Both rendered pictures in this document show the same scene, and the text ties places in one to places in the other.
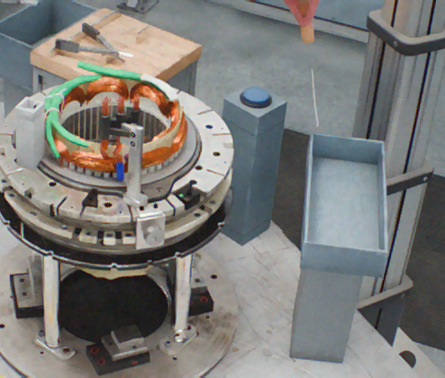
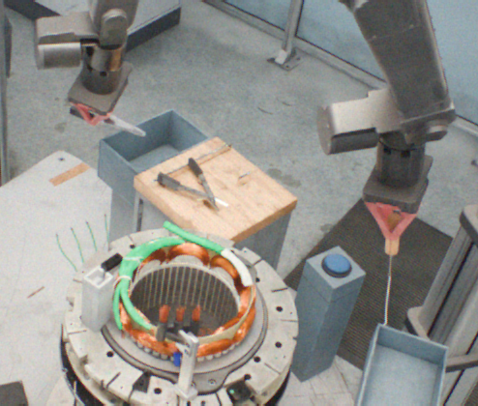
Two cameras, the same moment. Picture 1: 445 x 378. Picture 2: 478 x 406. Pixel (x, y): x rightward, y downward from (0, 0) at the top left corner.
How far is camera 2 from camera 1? 0.47 m
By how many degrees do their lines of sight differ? 8
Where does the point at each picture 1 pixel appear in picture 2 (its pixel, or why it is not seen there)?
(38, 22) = (154, 134)
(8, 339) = not seen: outside the picture
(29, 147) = (93, 313)
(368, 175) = (426, 377)
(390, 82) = (470, 279)
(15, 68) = (121, 184)
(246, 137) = (320, 300)
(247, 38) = not seen: hidden behind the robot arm
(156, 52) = (253, 200)
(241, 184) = (309, 335)
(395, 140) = (463, 330)
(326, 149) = (390, 341)
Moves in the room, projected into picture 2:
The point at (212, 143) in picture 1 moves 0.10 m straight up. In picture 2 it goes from (277, 331) to (291, 281)
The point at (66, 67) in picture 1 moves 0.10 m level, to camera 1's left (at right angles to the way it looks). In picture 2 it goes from (164, 202) to (105, 184)
